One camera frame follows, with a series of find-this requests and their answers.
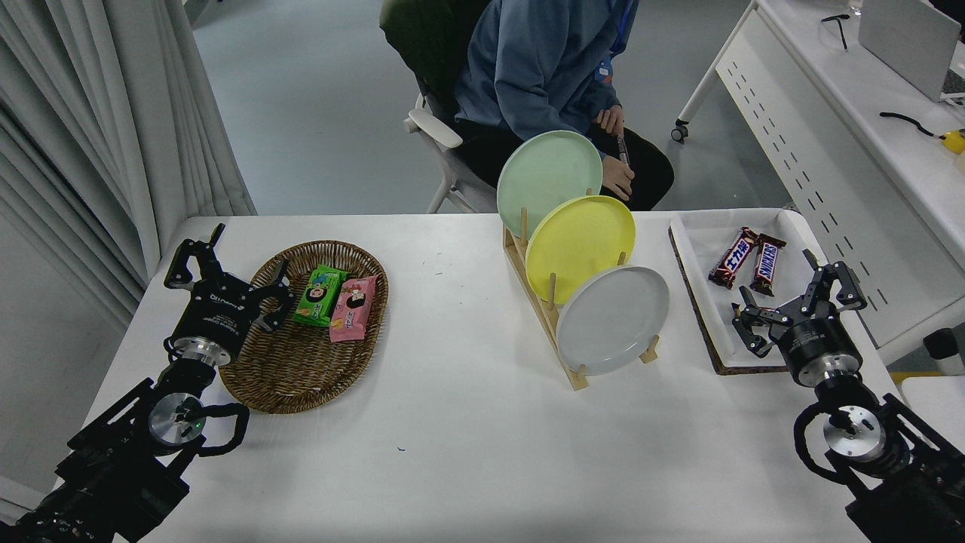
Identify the person's right hand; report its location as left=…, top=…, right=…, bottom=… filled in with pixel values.
left=601, top=155, right=636, bottom=201

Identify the grey pleated curtain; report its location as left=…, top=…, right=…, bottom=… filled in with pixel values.
left=0, top=0, right=257, bottom=333

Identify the pink snack packet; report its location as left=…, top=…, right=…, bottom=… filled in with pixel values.
left=329, top=275, right=379, bottom=344

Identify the person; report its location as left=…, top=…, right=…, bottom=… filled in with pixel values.
left=452, top=0, right=676, bottom=212

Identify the brown cork mat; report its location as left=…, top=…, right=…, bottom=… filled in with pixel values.
left=668, top=226, right=792, bottom=376

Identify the white rectangular tray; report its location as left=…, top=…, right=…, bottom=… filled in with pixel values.
left=669, top=209, right=883, bottom=370

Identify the oval brown wicker basket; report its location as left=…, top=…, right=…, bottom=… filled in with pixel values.
left=219, top=240, right=390, bottom=415

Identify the pale green plate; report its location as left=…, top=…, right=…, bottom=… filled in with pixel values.
left=496, top=130, right=604, bottom=241

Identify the snickers bar with chinese print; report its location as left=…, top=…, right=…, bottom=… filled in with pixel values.
left=707, top=227, right=758, bottom=290

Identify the wooden plate rack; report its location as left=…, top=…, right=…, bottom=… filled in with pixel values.
left=503, top=189, right=660, bottom=391

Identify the white and black desk foot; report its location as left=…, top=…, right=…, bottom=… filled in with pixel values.
left=924, top=328, right=965, bottom=376

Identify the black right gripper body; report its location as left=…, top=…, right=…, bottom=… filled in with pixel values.
left=777, top=313, right=864, bottom=378

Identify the silver laptop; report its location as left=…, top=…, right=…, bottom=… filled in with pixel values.
left=858, top=0, right=965, bottom=103

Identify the white desk with perforated panel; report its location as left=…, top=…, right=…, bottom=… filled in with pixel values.
left=671, top=0, right=965, bottom=367

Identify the blue lanyard with badge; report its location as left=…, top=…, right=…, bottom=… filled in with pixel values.
left=594, top=0, right=633, bottom=84

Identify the brown snickers bar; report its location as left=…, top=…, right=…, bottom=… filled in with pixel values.
left=749, top=234, right=787, bottom=296

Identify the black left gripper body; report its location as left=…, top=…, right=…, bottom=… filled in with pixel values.
left=172, top=275, right=262, bottom=357

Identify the black cable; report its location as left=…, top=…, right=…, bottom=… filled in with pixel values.
left=879, top=112, right=947, bottom=140

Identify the grey plate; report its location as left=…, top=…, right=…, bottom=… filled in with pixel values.
left=556, top=265, right=670, bottom=376

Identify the green snack packet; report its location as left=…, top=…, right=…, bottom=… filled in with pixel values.
left=292, top=264, right=350, bottom=328

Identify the yellow plate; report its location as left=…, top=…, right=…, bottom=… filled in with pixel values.
left=525, top=195, right=636, bottom=306

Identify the white chair with dark backrest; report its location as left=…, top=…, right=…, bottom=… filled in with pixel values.
left=379, top=0, right=498, bottom=214

